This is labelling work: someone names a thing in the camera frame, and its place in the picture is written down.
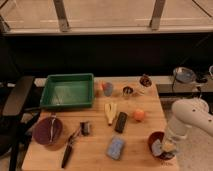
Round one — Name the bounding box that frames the light blue towel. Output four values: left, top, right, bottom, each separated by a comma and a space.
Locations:
151, 139, 176, 159

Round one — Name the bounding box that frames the red bowl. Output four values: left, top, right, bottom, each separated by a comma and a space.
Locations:
148, 131, 172, 160

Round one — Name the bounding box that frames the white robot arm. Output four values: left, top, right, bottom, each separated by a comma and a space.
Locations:
162, 98, 213, 152

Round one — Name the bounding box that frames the metal bowl on shelf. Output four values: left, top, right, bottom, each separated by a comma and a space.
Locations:
173, 67, 196, 84

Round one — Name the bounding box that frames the metal spoon in bowl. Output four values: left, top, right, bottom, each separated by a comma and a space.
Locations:
50, 113, 56, 143

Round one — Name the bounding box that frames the purple bowl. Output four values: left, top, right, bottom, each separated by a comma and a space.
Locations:
33, 117, 63, 145

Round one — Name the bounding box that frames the orange fruit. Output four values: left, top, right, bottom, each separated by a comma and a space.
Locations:
133, 109, 146, 122

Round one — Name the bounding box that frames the blue sponge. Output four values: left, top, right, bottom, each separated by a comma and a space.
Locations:
106, 136, 125, 160

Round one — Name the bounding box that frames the black rectangular block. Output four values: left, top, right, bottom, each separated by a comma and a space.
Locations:
115, 112, 127, 133

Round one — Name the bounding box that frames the small metal cup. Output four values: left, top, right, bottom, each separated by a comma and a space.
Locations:
123, 86, 134, 98

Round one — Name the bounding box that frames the white cup with brown contents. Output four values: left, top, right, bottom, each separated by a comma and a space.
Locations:
138, 74, 152, 95

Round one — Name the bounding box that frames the blue cup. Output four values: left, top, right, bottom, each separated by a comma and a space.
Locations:
102, 82, 114, 97

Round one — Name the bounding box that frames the small black metal clip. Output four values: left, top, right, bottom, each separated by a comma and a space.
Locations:
80, 121, 90, 136

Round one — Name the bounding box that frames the green plastic tray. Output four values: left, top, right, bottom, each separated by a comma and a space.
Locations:
40, 73, 94, 110

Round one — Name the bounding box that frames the black handled knife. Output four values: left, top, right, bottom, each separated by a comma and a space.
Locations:
61, 128, 80, 169

